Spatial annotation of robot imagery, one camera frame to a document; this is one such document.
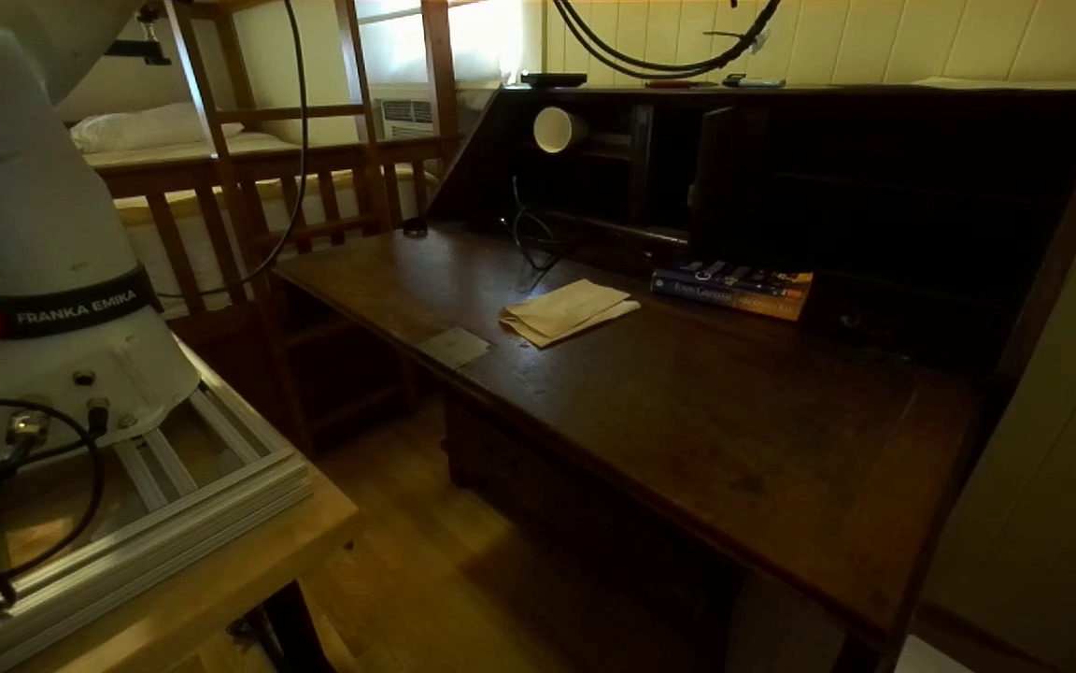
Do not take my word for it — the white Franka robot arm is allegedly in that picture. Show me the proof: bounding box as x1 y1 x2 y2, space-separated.
0 0 200 440

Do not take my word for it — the cream paper notebook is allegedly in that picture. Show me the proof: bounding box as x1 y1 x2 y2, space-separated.
501 280 634 347

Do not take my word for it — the small white paper card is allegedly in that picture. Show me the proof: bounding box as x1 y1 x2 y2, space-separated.
423 330 489 367

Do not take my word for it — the blue patterned box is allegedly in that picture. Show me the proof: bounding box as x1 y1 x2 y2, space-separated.
651 263 814 322

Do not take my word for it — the dark wooden secretary desk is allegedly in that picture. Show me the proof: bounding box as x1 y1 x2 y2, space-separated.
283 86 1076 673

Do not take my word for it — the black flat device on desk top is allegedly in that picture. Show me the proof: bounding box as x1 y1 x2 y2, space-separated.
521 72 586 88

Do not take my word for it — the white pillow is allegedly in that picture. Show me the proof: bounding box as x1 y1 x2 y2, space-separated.
73 101 210 153

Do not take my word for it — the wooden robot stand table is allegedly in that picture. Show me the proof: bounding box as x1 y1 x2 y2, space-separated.
32 466 358 673

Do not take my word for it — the black cable on desk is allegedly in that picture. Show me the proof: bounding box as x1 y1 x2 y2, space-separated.
501 173 571 300

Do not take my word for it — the white wall air vent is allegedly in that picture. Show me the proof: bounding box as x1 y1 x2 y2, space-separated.
379 96 435 125

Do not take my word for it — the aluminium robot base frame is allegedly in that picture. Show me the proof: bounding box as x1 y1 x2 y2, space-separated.
0 370 309 673

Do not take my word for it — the black cable on base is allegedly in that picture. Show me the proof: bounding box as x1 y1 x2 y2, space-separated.
0 395 108 613

